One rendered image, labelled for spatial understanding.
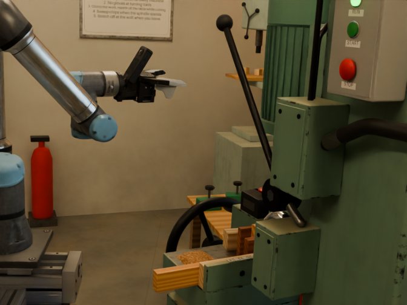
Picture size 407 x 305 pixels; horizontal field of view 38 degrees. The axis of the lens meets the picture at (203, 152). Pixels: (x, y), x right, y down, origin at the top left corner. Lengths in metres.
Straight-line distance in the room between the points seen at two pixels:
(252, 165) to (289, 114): 2.48
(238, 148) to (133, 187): 1.15
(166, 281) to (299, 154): 0.40
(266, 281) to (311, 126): 0.29
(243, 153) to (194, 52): 1.12
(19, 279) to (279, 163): 0.85
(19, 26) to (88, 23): 2.55
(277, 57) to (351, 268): 0.42
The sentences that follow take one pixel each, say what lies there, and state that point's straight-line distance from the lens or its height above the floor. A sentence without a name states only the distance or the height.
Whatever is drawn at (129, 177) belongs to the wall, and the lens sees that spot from 4.26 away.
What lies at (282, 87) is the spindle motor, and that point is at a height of 1.30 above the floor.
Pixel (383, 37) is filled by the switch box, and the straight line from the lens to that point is 0.82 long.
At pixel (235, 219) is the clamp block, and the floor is 0.93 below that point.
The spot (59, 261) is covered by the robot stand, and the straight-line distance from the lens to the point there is 1.66.
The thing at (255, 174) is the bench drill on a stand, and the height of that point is 0.54.
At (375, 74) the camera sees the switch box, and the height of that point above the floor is 1.36.
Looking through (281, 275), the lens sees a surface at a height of 1.01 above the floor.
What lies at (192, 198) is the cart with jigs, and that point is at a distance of 2.94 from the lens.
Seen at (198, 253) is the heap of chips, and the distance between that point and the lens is 1.29.
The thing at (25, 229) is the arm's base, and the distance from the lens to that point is 1.59.
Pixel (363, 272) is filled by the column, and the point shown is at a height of 1.05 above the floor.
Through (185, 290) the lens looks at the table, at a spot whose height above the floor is 0.86.
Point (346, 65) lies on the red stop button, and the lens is 0.84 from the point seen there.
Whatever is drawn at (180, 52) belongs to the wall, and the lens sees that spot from 4.20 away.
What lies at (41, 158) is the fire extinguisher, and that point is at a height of 0.46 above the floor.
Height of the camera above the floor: 1.42
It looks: 13 degrees down
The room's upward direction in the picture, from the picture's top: 3 degrees clockwise
